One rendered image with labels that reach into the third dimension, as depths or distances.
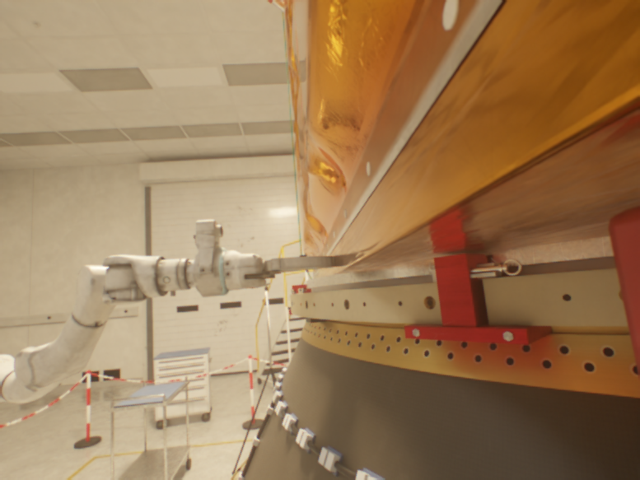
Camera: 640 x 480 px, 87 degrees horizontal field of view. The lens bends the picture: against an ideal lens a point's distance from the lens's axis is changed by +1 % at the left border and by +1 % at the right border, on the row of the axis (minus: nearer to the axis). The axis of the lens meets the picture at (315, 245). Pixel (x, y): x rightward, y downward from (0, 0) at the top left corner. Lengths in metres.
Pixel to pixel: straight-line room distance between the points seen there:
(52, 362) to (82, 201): 9.25
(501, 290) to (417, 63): 0.26
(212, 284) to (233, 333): 7.82
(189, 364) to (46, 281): 5.49
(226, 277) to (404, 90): 0.47
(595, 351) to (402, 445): 0.22
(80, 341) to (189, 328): 7.85
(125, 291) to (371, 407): 0.44
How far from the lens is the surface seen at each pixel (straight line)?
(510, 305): 0.38
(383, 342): 0.52
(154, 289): 0.64
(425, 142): 0.17
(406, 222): 0.20
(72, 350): 0.84
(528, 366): 0.42
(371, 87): 0.25
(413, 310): 0.43
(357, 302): 0.50
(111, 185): 9.85
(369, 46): 0.23
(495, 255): 0.43
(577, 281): 0.37
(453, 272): 0.38
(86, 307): 0.75
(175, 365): 5.52
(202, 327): 8.56
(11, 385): 1.04
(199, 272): 0.60
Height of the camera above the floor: 1.71
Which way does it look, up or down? 8 degrees up
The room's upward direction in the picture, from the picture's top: 5 degrees counter-clockwise
